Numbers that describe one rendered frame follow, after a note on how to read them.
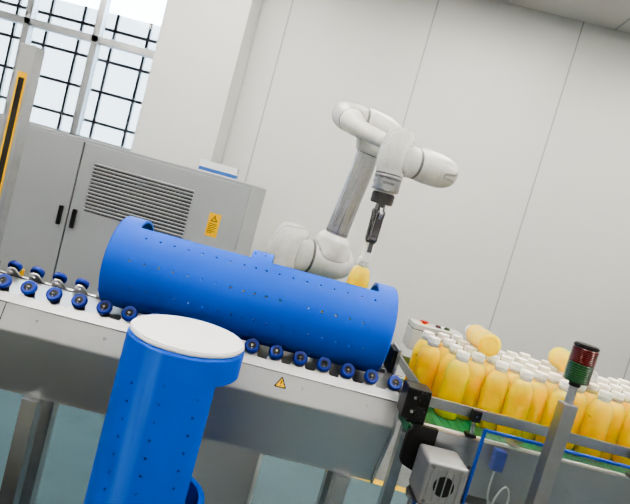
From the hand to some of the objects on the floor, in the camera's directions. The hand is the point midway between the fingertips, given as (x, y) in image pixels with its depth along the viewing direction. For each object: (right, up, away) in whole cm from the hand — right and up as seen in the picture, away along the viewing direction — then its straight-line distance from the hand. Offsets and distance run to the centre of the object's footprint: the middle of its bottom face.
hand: (367, 252), depth 172 cm
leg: (-25, -130, -2) cm, 133 cm away
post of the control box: (0, -134, +36) cm, 139 cm away
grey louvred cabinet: (-195, -68, +187) cm, 278 cm away
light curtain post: (-164, -89, +30) cm, 189 cm away
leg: (-120, -104, -7) cm, 159 cm away
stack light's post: (+19, -145, -28) cm, 149 cm away
